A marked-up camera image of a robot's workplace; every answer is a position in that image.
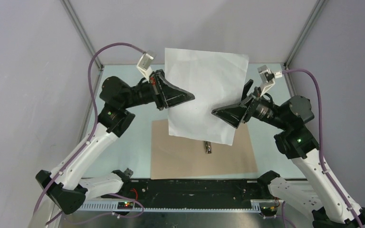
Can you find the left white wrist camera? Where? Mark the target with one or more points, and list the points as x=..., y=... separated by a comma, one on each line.
x=144, y=64

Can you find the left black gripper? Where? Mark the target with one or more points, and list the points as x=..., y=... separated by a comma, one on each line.
x=165, y=94

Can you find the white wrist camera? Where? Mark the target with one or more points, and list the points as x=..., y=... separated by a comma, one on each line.
x=267, y=79
x=144, y=64

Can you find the metal folder clip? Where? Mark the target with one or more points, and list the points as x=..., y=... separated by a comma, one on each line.
x=207, y=146

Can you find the left circuit board with LEDs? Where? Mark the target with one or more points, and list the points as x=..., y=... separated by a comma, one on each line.
x=125, y=205

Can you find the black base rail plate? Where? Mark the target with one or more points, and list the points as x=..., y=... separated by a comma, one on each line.
x=196, y=193

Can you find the aluminium frame rail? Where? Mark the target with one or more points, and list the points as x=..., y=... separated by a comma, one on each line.
x=111, y=206

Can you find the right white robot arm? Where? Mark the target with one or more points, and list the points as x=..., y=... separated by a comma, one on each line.
x=332, y=206

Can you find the right circuit board with wires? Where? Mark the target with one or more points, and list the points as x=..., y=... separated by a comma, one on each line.
x=269, y=211

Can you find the white paper sheet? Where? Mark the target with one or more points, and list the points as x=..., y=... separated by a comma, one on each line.
x=216, y=79

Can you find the brown cardboard folder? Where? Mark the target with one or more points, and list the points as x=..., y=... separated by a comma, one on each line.
x=175, y=157

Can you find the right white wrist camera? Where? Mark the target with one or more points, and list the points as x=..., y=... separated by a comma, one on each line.
x=267, y=79

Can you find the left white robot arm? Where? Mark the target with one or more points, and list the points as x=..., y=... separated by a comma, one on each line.
x=63, y=184

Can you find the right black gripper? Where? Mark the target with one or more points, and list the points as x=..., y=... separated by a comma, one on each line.
x=234, y=114

